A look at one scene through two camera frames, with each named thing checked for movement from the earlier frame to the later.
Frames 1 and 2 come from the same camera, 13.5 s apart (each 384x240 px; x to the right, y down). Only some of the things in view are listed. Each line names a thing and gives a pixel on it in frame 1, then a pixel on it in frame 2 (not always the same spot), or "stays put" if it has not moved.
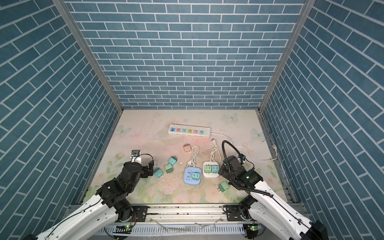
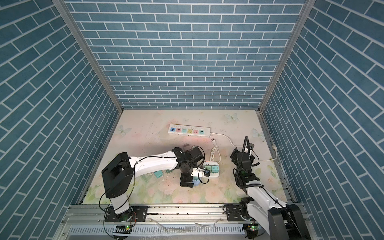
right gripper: (224, 170) -> (235, 154)
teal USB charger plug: (158, 172) stays put
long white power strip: (189, 130) stays put
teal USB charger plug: (215, 169) stays put
